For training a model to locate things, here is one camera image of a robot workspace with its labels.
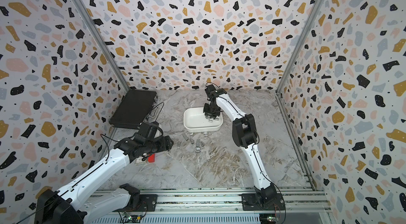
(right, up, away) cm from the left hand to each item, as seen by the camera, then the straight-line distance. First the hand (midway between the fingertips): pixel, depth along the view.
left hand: (170, 143), depth 81 cm
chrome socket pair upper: (+18, +2, +16) cm, 24 cm away
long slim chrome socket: (+13, -3, +13) cm, 19 cm away
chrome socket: (+9, +2, +16) cm, 19 cm away
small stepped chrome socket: (+16, -4, +13) cm, 21 cm away
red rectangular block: (-11, -9, +4) cm, 15 cm away
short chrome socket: (+2, -4, +12) cm, 13 cm away
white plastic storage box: (+10, +9, +23) cm, 27 cm away
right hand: (+18, +13, +20) cm, 30 cm away
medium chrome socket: (+9, -2, +14) cm, 17 cm away
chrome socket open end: (+13, -6, +11) cm, 18 cm away
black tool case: (-33, +17, +29) cm, 47 cm away
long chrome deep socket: (+5, 0, +16) cm, 17 cm away
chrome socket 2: (+20, +9, +22) cm, 31 cm away
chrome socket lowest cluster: (+13, -6, +9) cm, 17 cm away
